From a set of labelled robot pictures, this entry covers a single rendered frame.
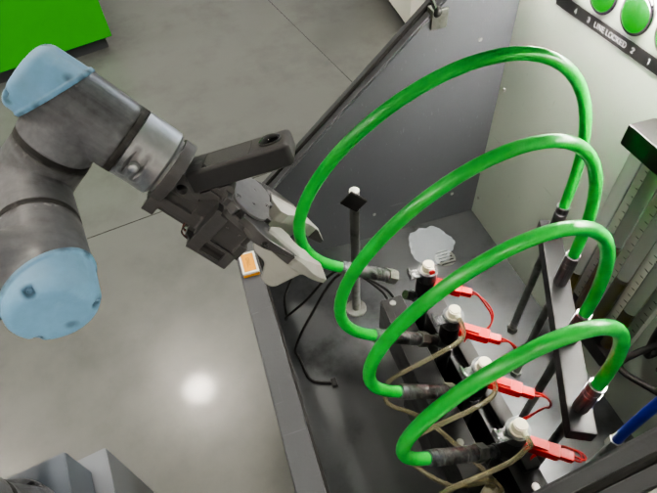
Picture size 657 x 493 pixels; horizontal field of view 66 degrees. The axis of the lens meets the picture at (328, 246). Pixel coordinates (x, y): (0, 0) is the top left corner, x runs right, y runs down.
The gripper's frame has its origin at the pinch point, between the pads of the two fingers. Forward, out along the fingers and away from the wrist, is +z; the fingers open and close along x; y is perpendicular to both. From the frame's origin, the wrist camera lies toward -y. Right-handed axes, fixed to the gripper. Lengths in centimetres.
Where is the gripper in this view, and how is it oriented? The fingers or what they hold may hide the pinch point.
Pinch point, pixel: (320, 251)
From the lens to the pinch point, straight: 61.8
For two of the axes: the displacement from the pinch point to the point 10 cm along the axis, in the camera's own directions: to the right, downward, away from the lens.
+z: 7.3, 5.2, 4.4
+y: -6.8, 6.2, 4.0
